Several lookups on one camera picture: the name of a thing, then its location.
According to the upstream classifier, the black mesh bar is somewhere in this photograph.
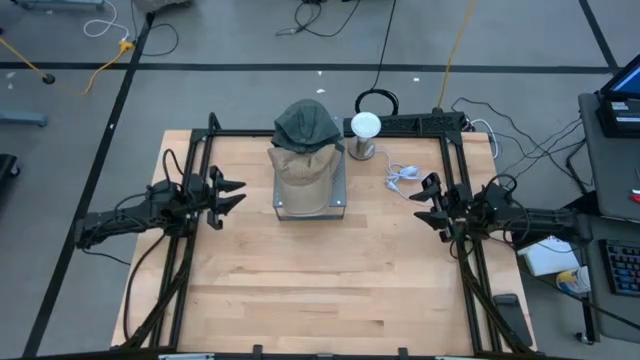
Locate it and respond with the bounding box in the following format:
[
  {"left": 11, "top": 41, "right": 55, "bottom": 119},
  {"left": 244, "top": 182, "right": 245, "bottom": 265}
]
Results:
[{"left": 343, "top": 113, "right": 467, "bottom": 137}]

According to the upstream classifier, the yellow floor cord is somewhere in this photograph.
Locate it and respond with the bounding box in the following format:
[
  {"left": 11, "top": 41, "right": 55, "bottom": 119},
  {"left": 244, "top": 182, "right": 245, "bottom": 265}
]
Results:
[{"left": 0, "top": 35, "right": 136, "bottom": 97}]

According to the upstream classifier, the white box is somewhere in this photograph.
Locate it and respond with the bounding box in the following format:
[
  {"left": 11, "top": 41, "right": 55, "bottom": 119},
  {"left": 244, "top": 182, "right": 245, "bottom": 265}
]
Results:
[{"left": 517, "top": 234, "right": 581, "bottom": 277}]

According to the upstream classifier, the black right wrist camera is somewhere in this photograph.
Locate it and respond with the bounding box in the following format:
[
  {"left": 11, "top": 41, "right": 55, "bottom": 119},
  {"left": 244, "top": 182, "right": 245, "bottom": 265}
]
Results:
[{"left": 452, "top": 183, "right": 477, "bottom": 212}]

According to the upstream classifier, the grey side desk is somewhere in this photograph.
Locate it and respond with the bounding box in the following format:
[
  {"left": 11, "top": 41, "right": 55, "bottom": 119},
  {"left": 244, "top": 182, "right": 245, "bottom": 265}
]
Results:
[{"left": 577, "top": 92, "right": 640, "bottom": 346}]

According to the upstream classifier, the white power cable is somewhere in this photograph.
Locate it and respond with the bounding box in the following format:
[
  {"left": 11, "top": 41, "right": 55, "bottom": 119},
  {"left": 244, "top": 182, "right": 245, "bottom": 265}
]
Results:
[{"left": 469, "top": 118, "right": 501, "bottom": 160}]

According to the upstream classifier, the black chair base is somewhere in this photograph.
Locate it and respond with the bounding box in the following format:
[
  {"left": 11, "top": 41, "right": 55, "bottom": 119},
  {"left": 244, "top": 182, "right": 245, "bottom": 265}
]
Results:
[{"left": 0, "top": 153, "right": 21, "bottom": 189}]

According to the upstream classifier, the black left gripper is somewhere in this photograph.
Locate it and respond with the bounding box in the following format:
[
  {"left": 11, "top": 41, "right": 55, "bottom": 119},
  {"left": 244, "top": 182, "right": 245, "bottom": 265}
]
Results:
[{"left": 188, "top": 166, "right": 248, "bottom": 231}]

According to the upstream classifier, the black aluminium table frame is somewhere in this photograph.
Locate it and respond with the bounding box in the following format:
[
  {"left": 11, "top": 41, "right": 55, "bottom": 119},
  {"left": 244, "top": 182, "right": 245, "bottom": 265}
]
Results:
[{"left": 112, "top": 112, "right": 539, "bottom": 360}]

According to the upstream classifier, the grey perforated metal stand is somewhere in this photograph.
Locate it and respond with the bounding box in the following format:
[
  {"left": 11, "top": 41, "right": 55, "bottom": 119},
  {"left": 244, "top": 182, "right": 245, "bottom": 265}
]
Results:
[{"left": 272, "top": 115, "right": 348, "bottom": 222}]

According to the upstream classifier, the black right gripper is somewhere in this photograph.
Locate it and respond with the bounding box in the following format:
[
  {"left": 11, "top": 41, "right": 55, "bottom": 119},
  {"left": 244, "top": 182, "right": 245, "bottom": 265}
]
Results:
[{"left": 408, "top": 172, "right": 469, "bottom": 244}]

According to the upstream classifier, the black floor cable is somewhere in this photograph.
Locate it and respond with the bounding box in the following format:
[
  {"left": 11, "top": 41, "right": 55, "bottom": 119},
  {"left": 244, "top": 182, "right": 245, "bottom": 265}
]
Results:
[
  {"left": 451, "top": 97, "right": 587, "bottom": 177},
  {"left": 276, "top": 0, "right": 362, "bottom": 39},
  {"left": 130, "top": 0, "right": 180, "bottom": 58}
]

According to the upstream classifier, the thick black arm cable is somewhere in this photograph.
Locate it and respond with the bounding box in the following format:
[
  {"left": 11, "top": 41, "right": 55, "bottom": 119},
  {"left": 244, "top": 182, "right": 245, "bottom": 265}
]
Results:
[{"left": 122, "top": 232, "right": 169, "bottom": 344}]

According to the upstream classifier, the white floor cable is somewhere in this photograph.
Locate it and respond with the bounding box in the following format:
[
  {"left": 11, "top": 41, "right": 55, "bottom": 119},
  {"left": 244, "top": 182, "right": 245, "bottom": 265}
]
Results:
[{"left": 82, "top": 0, "right": 132, "bottom": 42}]

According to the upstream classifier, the black keyboard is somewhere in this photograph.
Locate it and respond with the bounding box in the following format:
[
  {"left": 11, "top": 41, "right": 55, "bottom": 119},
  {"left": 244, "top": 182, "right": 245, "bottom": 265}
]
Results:
[{"left": 598, "top": 238, "right": 640, "bottom": 297}]

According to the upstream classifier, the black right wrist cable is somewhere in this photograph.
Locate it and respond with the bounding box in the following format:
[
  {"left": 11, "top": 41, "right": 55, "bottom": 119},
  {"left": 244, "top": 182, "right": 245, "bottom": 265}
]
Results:
[{"left": 491, "top": 173, "right": 520, "bottom": 194}]

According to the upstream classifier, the grey metal base leg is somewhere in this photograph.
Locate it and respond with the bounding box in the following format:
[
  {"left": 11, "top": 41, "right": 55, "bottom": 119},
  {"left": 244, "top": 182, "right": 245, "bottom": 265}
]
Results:
[{"left": 0, "top": 109, "right": 49, "bottom": 128}]

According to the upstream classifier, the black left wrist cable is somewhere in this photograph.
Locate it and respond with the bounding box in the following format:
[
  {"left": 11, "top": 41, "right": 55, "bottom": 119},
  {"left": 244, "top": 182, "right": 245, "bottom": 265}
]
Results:
[{"left": 162, "top": 148, "right": 186, "bottom": 177}]

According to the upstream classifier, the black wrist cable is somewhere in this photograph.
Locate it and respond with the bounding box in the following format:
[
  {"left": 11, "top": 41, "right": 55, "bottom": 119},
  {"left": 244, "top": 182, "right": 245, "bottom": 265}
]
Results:
[
  {"left": 491, "top": 173, "right": 520, "bottom": 194},
  {"left": 162, "top": 148, "right": 186, "bottom": 177}
]

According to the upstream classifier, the black tablet blue screen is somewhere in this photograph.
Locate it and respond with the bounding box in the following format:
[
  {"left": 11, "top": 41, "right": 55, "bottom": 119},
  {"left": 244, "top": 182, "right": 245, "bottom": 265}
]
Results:
[{"left": 599, "top": 53, "right": 640, "bottom": 101}]

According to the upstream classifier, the black box device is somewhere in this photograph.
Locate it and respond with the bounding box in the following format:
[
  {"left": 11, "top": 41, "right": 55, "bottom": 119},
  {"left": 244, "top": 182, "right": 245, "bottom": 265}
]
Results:
[{"left": 595, "top": 97, "right": 640, "bottom": 140}]

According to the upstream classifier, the black hanging cable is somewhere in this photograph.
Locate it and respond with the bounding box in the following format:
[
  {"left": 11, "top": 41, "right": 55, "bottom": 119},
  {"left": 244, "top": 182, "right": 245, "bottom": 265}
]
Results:
[{"left": 353, "top": 0, "right": 400, "bottom": 117}]

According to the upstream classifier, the white canister yellow label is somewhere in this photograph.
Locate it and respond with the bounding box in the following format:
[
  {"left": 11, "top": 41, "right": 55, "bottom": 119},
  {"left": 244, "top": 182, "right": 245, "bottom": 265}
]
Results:
[{"left": 555, "top": 265, "right": 592, "bottom": 296}]

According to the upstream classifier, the yellow hanging cord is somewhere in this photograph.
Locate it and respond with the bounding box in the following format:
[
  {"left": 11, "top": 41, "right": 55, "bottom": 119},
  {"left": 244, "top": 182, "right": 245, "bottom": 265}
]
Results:
[{"left": 437, "top": 0, "right": 476, "bottom": 111}]

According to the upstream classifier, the beige fabric cap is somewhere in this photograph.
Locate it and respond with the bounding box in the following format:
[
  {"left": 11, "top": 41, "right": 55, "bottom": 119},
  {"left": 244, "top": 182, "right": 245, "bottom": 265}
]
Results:
[{"left": 267, "top": 143, "right": 344, "bottom": 217}]

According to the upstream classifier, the white lamp cable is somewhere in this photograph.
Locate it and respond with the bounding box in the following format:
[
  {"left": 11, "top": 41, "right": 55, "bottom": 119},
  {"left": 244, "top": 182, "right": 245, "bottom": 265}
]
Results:
[{"left": 374, "top": 147, "right": 441, "bottom": 197}]

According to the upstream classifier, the white lamp brass base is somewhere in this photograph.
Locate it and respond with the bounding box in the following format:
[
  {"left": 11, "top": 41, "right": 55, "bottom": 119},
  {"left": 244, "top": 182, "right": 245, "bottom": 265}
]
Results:
[{"left": 348, "top": 110, "right": 383, "bottom": 162}]

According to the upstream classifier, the black flat device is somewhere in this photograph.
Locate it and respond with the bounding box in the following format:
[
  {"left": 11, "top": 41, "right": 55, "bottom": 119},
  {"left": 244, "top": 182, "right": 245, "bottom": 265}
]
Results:
[{"left": 492, "top": 293, "right": 534, "bottom": 349}]

